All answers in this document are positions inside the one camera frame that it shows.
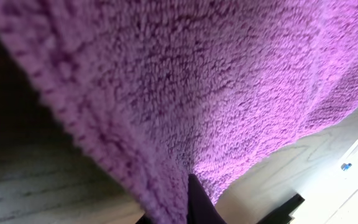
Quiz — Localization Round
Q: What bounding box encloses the purple microfibre cloth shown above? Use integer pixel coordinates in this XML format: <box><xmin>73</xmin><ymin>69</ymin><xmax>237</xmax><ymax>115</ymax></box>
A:
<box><xmin>0</xmin><ymin>0</ymin><xmax>358</xmax><ymax>223</ymax></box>

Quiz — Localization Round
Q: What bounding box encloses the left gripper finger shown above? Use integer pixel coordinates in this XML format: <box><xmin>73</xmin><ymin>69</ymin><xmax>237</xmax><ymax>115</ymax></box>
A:
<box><xmin>187</xmin><ymin>174</ymin><xmax>226</xmax><ymax>224</ymax></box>

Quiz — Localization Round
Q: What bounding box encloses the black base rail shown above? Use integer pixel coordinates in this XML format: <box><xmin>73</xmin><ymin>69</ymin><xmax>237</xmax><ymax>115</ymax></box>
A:
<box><xmin>257</xmin><ymin>194</ymin><xmax>305</xmax><ymax>224</ymax></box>

